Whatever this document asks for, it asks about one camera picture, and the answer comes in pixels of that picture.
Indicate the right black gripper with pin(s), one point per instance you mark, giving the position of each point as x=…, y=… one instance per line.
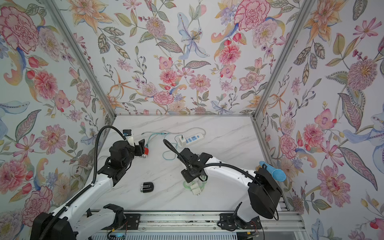
x=190, y=173

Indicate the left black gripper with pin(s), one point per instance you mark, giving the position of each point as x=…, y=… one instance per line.
x=140, y=147

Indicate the white power strip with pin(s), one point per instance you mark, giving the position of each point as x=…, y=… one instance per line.
x=181, y=139

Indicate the red electric shaver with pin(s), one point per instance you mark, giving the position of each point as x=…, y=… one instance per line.
x=146, y=152

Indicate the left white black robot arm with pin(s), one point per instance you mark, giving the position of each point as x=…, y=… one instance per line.
x=66, y=223

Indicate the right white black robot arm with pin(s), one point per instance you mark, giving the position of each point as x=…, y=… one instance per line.
x=261, y=185

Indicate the black electric shaver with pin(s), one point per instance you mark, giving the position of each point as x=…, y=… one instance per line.
x=147, y=187

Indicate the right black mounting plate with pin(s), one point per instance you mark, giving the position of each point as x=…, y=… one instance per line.
x=231, y=222

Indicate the black mounting plate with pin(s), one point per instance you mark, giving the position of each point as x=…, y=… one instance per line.
x=126, y=222
x=231, y=222

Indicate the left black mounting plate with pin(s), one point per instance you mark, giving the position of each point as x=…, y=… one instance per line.
x=126, y=222

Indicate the blue microphone on stand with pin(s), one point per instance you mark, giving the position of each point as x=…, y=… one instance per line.
x=277, y=174

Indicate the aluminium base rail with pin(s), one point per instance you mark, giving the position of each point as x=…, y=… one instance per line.
x=189, y=221

